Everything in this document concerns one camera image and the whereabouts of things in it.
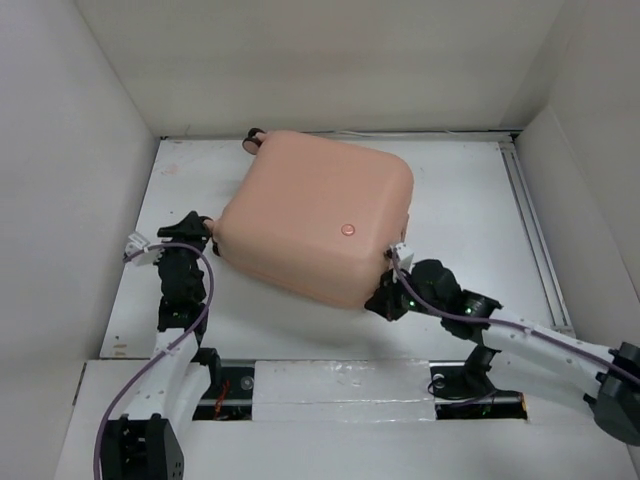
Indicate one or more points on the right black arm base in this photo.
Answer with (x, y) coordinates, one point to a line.
(463, 391)

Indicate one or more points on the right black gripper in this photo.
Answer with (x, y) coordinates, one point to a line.
(382, 301)

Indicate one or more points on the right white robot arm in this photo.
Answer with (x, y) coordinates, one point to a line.
(512, 353)

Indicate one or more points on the pink hard-shell suitcase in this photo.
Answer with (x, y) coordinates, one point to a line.
(315, 216)

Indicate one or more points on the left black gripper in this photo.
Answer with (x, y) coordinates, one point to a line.
(191, 231)

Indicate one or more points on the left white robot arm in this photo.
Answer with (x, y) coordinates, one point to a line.
(139, 434)

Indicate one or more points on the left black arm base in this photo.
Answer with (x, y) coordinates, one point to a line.
(230, 394)

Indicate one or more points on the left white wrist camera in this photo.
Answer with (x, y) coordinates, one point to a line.
(139, 250)

